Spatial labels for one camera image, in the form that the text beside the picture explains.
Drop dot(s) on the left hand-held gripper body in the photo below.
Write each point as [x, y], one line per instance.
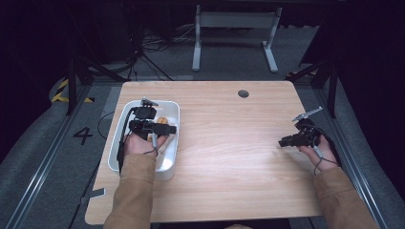
[143, 114]

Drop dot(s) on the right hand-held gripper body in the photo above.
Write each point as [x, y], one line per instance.
[309, 132]

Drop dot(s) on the beige glove with orange fingertips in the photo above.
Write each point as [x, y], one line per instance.
[162, 120]

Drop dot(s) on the white plastic bin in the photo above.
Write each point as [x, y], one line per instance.
[168, 149]

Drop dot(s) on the person's right hand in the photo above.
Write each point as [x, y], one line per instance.
[324, 156]

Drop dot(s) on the person's left hand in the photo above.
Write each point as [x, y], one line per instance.
[138, 145]

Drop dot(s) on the black metal stand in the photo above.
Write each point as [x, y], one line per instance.
[332, 89]
[72, 86]

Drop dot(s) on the grey table grommet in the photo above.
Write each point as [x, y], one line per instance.
[243, 93]

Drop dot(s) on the yellow black hazard tape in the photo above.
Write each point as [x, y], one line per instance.
[59, 92]

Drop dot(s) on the grey tape piece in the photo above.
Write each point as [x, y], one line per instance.
[97, 192]

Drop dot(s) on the aluminium floor rail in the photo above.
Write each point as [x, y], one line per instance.
[350, 152]
[47, 152]

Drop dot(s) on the white metal desk frame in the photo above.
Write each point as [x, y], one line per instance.
[235, 19]

